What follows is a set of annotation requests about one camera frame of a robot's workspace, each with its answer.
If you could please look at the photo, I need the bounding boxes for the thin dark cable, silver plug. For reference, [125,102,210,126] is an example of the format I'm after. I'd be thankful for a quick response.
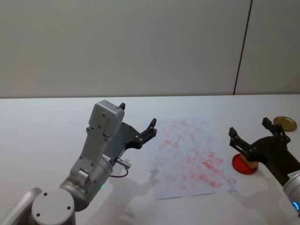
[109,157,132,179]

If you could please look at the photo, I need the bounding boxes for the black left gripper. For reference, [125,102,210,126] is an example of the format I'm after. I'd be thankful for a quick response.
[102,102,158,163]

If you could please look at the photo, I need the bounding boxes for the white paper with red marks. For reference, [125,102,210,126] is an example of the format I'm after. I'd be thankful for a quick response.
[146,117,238,200]

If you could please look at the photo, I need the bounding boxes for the tan wooden stamp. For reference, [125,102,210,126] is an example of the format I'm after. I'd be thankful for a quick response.
[244,156,258,171]

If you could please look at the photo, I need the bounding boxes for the round gold metal lid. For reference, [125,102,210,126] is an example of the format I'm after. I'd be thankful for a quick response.
[273,115,297,134]

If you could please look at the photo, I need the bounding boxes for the round red ink pad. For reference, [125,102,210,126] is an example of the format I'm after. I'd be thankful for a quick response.
[231,153,258,175]

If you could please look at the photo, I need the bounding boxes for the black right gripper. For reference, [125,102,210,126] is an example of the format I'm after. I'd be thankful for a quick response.
[228,117,300,185]

